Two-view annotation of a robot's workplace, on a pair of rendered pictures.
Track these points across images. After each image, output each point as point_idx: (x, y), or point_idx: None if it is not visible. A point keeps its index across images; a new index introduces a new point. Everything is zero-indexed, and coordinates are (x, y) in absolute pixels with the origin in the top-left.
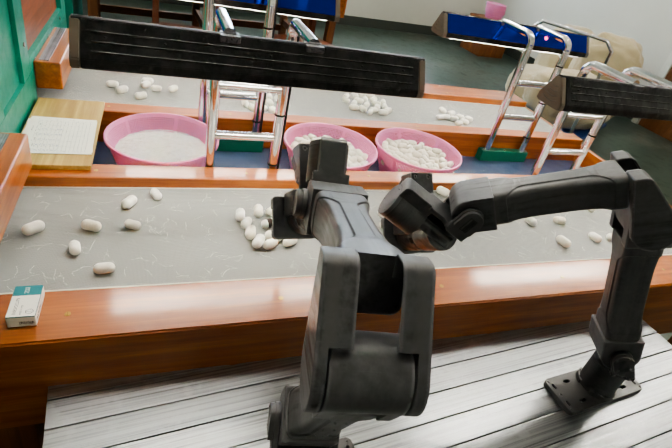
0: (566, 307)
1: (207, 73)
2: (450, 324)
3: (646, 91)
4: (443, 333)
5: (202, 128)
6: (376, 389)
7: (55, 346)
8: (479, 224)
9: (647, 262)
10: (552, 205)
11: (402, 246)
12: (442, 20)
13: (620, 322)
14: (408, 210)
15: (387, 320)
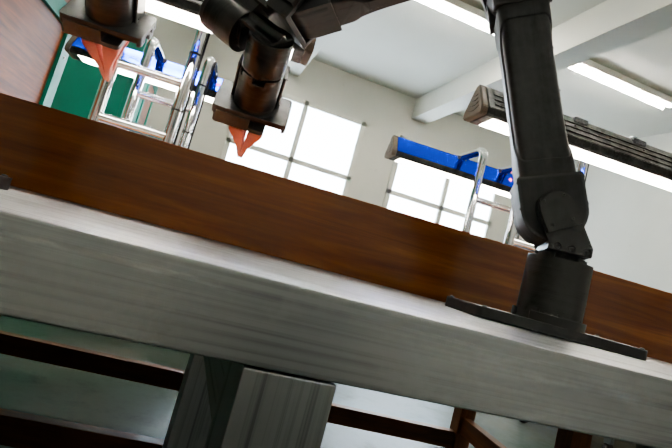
0: (506, 276)
1: None
2: (300, 229)
3: (592, 127)
4: (289, 247)
5: None
6: None
7: None
8: None
9: (534, 28)
10: None
11: (237, 101)
12: (392, 141)
13: (533, 141)
14: (229, 0)
15: (191, 172)
